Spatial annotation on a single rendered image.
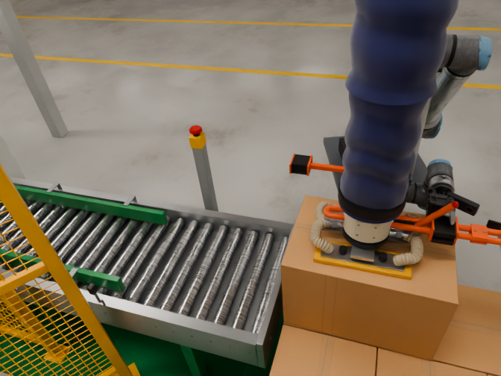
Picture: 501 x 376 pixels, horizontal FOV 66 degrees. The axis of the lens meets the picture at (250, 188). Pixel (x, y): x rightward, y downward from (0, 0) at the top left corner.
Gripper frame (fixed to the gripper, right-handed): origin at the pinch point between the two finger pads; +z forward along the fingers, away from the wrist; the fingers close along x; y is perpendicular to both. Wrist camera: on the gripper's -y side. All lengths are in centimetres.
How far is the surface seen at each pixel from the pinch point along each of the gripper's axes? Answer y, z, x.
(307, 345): 44, 26, -54
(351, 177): 34.6, 6.9, 23.0
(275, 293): 62, 9, -47
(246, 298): 75, 11, -53
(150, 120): 263, -209, -107
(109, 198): 177, -32, -48
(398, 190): 20.1, 6.9, 20.0
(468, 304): -20, -11, -54
